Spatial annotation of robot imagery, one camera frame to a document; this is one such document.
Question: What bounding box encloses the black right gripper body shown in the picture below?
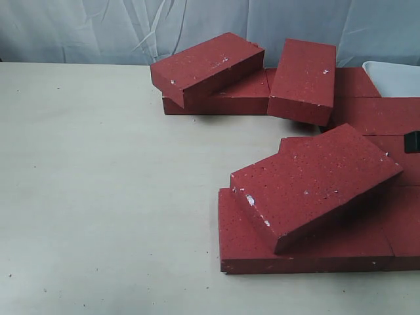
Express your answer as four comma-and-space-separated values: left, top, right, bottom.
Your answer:
404, 131, 420, 154

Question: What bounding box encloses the red brick large front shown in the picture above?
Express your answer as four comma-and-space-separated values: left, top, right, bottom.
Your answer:
230, 124, 403, 254

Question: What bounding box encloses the red brick under tilted brick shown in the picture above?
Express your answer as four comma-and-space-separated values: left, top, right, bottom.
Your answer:
162, 69, 270, 116

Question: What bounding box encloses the white tray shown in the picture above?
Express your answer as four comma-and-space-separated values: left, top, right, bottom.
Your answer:
362, 61, 420, 98

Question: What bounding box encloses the white backdrop cloth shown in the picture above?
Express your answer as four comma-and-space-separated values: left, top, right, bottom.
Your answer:
1, 1, 419, 67

